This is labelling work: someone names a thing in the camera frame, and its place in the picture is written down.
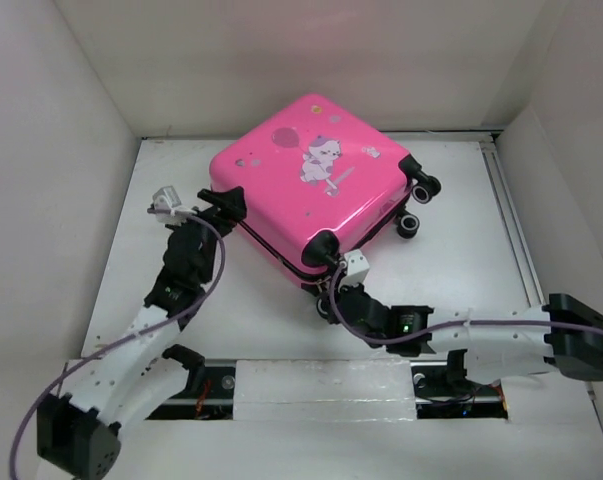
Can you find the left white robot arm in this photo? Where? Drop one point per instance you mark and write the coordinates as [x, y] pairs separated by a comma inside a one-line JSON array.
[[81, 431]]

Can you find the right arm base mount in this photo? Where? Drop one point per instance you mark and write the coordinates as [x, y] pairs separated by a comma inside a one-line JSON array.
[[438, 398]]

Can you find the pink hard-shell suitcase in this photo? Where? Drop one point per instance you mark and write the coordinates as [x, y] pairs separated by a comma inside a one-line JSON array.
[[319, 182]]

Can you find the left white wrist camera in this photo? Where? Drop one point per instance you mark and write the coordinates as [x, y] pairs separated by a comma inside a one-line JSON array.
[[165, 200]]

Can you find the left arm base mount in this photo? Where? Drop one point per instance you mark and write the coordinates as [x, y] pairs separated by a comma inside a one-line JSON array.
[[209, 397]]

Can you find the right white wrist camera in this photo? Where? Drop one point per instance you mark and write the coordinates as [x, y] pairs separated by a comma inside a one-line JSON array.
[[356, 268]]

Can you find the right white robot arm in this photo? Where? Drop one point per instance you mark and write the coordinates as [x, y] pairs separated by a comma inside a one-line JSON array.
[[564, 335]]

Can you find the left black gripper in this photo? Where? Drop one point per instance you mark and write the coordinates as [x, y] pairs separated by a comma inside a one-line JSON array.
[[229, 203]]

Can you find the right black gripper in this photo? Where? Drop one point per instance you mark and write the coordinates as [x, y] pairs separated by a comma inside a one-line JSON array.
[[359, 289]]

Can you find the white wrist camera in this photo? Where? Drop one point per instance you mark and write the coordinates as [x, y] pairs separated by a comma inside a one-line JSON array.
[[356, 268], [165, 200]]

